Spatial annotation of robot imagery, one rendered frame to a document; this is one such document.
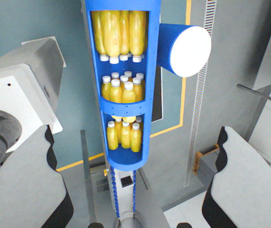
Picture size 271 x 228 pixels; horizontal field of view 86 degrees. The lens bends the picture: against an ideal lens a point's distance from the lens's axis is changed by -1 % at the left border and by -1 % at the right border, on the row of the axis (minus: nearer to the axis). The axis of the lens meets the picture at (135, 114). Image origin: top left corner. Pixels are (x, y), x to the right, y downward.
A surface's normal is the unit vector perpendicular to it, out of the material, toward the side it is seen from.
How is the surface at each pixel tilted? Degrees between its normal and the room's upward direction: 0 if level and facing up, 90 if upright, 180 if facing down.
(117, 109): 32
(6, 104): 2
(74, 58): 0
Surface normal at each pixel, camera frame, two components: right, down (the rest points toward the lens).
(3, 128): 0.88, -0.41
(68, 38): 0.35, 0.51
